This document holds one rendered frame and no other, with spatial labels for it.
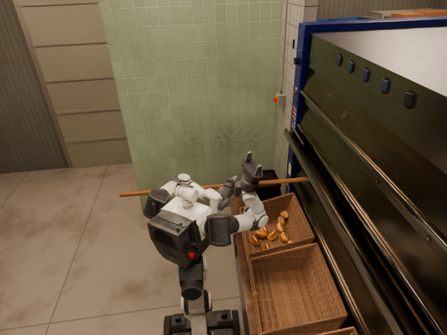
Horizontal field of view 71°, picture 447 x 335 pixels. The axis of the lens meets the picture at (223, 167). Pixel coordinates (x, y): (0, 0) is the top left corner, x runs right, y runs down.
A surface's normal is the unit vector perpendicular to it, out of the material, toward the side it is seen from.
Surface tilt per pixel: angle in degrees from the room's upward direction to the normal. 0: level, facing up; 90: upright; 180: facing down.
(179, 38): 90
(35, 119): 90
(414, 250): 70
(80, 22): 90
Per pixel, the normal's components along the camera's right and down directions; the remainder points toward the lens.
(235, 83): 0.07, 0.51
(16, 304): -0.04, -0.86
